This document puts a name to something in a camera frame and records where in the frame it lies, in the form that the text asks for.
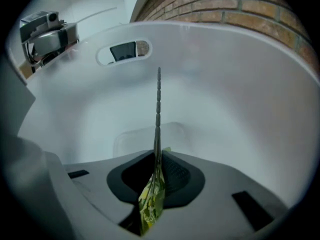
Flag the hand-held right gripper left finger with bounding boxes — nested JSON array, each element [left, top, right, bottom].
[[62, 148, 158, 237]]

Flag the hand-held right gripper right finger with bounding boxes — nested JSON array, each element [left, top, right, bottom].
[[161, 147, 289, 234]]

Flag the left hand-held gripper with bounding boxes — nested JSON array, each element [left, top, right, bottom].
[[19, 10, 81, 60]]

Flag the yellow flowers bunch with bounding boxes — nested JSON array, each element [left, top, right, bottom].
[[138, 66, 173, 237]]

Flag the white plastic tub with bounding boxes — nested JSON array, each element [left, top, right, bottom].
[[0, 21, 320, 210]]

